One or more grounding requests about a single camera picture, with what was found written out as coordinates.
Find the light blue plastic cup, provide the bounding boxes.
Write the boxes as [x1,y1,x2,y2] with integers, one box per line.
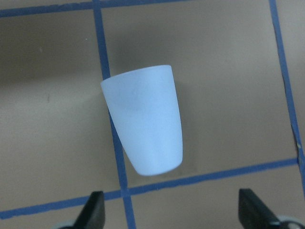
[101,65,183,176]

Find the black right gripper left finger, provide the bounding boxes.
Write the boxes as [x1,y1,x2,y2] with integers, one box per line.
[72,191,105,229]

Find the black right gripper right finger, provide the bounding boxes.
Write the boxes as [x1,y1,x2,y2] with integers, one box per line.
[238,188,281,229]

